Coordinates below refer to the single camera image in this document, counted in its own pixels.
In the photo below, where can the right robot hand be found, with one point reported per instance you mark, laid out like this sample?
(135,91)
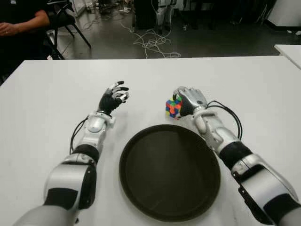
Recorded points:
(192,97)

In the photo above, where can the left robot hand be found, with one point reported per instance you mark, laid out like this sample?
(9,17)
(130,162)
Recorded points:
(108,102)

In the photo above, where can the multicoloured Rubik's cube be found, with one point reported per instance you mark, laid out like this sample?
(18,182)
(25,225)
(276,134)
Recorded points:
(172,108)

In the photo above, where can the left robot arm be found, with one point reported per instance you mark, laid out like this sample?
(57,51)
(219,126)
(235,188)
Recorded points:
(91,131)

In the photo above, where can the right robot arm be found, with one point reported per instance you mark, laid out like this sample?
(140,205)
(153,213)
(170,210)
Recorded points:
(258,183)

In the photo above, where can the dark brown round plate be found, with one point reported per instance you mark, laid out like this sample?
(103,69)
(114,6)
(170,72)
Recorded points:
(169,174)

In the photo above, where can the black chair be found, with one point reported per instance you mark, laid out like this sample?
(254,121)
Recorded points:
(63,18)

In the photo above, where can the neighbouring white table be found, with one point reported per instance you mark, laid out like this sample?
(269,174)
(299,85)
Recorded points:
(291,53)

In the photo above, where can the seated person black shirt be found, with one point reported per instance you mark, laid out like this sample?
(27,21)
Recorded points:
(23,24)

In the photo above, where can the white cabinet black base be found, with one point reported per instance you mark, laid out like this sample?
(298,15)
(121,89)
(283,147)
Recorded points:
(287,11)

